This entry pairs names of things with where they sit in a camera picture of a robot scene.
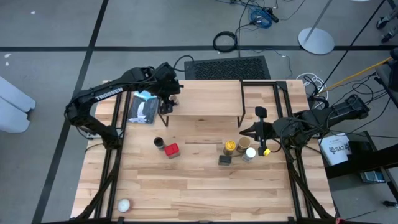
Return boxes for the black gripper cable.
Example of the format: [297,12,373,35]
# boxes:
[172,55,195,72]
[269,136,289,154]

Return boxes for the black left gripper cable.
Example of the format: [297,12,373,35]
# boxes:
[172,55,195,72]

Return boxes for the wooden shelf riser black legs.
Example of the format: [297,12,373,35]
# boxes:
[157,77,246,128]

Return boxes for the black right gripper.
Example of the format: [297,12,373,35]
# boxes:
[239,106,301,157]

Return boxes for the white coiled cable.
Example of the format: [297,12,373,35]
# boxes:
[296,72,328,94]

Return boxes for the blue coiled cable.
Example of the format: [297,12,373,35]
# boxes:
[248,7,274,29]

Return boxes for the black coiled cable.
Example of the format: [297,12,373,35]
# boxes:
[213,30,239,53]

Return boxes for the thin black slanted pole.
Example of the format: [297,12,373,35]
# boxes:
[323,0,387,90]

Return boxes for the grey round-base floor stand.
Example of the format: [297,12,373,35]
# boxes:
[297,0,335,55]

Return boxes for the tan-lid furikake seasoning jar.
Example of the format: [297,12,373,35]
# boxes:
[237,136,252,154]

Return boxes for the dark green square spice tin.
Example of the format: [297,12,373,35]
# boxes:
[218,154,233,166]

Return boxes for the black side cart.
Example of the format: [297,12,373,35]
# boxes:
[323,130,398,187]

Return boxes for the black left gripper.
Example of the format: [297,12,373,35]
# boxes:
[150,62,184,115]

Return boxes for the red-lid smoked paprika tin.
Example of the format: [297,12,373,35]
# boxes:
[164,142,181,159]

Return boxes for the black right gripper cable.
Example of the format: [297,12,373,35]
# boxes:
[269,136,289,154]

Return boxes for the wheeled cart base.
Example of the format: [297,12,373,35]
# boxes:
[375,7,398,44]

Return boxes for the pale grey furniture piece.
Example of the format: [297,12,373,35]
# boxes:
[0,76,37,134]

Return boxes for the magazine with waterfall cover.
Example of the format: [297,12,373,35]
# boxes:
[127,90,160,124]

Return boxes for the yellow-lid crunchy onion can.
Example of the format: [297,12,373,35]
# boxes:
[223,139,237,156]

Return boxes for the black mesh computer case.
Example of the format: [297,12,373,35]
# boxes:
[183,55,271,80]

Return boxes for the white-lid bagel sesame seasoning jar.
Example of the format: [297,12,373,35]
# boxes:
[241,147,257,162]

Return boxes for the yellow floor cable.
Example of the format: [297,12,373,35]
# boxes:
[318,57,393,94]

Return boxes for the black-lid spice bottle blue label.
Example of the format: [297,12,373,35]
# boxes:
[153,136,166,152]

